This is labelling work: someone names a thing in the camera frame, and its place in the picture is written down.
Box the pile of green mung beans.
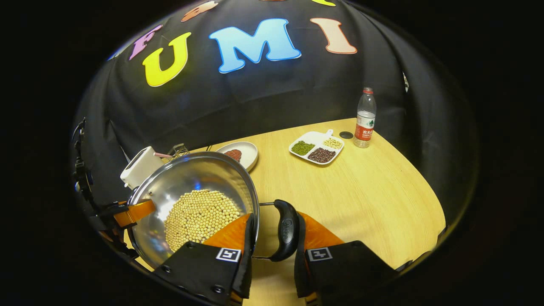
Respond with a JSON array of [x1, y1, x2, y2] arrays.
[[291, 141, 316, 156]]

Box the pile of red beans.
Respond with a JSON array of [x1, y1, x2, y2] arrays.
[[308, 147, 336, 164]]

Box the white toaster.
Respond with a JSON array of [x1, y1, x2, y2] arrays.
[[120, 146, 164, 190]]

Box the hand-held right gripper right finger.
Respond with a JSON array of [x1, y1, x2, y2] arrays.
[[294, 211, 400, 306]]

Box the clear water bottle red label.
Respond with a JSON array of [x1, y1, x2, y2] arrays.
[[354, 87, 377, 148]]

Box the white round plate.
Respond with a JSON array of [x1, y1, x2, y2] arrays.
[[215, 142, 259, 173]]

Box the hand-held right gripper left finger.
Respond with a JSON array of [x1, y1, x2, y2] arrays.
[[153, 212, 255, 306]]

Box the steel pot with black handles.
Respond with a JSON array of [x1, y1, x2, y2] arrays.
[[127, 151, 300, 269]]

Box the white divided dish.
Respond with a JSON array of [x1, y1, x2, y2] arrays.
[[289, 129, 345, 165]]

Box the wire mesh holder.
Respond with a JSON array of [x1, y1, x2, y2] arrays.
[[168, 143, 190, 159]]

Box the pile of soybeans in pot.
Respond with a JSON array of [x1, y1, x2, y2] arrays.
[[164, 189, 241, 252]]

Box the black backdrop cloth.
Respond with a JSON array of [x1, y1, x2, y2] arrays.
[[72, 0, 479, 226]]

